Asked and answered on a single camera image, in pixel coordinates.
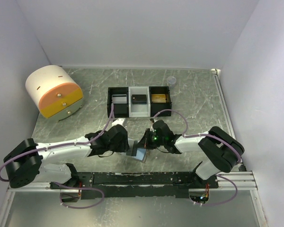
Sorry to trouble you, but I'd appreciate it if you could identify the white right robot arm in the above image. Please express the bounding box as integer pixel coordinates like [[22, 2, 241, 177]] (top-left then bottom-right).
[[138, 120, 245, 188]]

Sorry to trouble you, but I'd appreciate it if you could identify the gold cards stack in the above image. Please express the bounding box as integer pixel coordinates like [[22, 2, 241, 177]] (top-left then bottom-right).
[[151, 94, 167, 103]]

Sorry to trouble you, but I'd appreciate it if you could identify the white middle tray compartment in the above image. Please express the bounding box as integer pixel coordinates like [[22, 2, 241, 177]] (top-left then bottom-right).
[[128, 87, 151, 118]]

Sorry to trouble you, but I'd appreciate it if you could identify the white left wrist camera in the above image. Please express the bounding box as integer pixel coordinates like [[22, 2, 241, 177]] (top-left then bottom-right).
[[111, 118, 126, 127]]

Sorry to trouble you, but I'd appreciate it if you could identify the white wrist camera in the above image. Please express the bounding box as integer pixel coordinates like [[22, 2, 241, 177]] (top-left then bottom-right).
[[150, 118, 157, 132], [111, 118, 126, 127]]

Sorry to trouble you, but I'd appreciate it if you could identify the small clear plastic cup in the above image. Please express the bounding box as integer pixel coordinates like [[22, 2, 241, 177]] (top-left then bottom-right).
[[167, 76, 177, 87]]

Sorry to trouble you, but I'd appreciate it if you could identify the black right tray compartment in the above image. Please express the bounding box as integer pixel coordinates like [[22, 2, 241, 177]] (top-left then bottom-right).
[[149, 86, 172, 117]]

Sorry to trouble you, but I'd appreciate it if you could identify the black cards stack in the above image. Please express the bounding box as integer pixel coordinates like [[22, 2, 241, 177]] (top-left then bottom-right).
[[132, 94, 148, 105]]

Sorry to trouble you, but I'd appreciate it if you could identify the black left tray compartment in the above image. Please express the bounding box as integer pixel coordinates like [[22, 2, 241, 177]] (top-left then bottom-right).
[[107, 87, 129, 118]]

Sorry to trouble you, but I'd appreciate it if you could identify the white orange yellow drawer cabinet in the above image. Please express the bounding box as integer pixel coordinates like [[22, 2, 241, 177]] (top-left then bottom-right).
[[25, 65, 83, 121]]

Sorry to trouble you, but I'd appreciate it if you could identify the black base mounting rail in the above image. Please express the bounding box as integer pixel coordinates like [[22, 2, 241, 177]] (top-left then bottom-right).
[[64, 172, 218, 200]]

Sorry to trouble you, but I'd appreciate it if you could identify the aluminium frame rail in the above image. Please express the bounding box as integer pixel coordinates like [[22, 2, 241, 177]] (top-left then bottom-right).
[[211, 69, 257, 190]]

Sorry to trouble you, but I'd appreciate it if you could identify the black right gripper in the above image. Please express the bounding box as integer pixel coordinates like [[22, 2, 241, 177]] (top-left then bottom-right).
[[136, 128, 166, 149]]

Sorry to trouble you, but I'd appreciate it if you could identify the black tray compartment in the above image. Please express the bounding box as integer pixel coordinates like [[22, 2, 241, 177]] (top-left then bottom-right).
[[149, 86, 172, 117], [107, 87, 129, 118]]

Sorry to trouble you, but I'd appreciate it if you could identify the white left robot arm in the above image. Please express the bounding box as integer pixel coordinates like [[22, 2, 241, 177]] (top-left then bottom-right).
[[3, 124, 137, 189]]

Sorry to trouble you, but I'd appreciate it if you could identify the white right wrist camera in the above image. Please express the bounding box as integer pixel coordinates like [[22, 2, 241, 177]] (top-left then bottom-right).
[[150, 118, 157, 132]]

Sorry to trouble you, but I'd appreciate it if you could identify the silver cards stack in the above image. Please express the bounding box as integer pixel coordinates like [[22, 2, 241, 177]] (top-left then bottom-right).
[[112, 94, 127, 104]]

